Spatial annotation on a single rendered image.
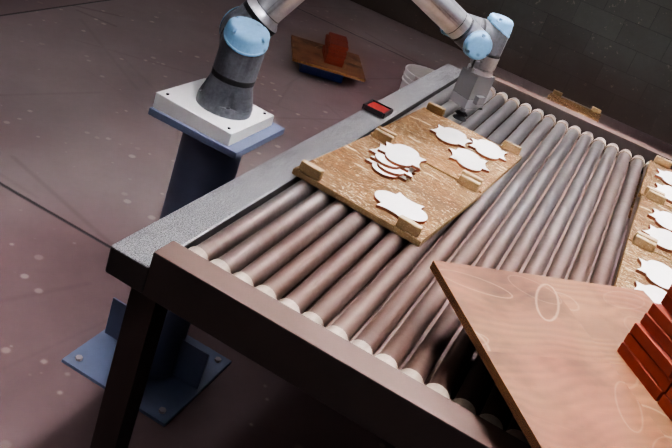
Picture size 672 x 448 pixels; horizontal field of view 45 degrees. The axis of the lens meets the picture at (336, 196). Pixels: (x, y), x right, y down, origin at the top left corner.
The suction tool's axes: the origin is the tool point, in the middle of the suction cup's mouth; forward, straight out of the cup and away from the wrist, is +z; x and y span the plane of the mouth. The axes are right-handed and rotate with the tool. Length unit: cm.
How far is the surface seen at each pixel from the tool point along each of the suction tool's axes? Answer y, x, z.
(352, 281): -83, -48, 8
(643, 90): 470, 159, 68
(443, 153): -12.1, -8.1, 6.7
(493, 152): 7.8, -10.8, 5.8
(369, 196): -57, -24, 7
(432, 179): -29.4, -19.9, 6.7
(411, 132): -13.5, 4.2, 6.7
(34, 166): -54, 146, 100
